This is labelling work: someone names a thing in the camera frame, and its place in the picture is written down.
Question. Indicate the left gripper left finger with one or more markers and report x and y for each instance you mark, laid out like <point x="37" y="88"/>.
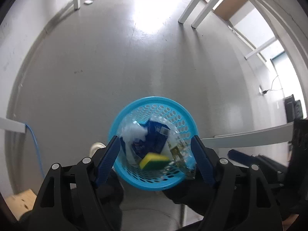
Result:
<point x="68" y="199"/>

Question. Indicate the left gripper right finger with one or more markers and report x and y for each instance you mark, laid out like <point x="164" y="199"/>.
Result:
<point x="242" y="198"/>

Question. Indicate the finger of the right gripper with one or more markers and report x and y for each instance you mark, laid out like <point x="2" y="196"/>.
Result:
<point x="247" y="160"/>

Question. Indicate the gold foil wrapper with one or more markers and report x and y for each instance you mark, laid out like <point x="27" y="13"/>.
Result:
<point x="182" y="156"/>

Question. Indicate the yellow green sponge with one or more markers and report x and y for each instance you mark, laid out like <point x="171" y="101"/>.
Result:
<point x="153" y="161"/>

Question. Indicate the white plastic bag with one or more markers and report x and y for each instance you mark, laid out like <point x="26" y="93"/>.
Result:
<point x="131" y="133"/>

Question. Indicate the blue snack bag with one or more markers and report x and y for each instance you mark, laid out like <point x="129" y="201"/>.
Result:
<point x="156" y="139"/>

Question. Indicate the blue mesh trash basket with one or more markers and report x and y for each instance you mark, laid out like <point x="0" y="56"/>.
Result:
<point x="165" y="111"/>

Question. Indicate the cardboard box on floor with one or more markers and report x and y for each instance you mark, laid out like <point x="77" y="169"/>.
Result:
<point x="21" y="203"/>

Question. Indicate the black chairs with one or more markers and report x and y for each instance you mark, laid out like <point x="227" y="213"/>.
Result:
<point x="293" y="109"/>

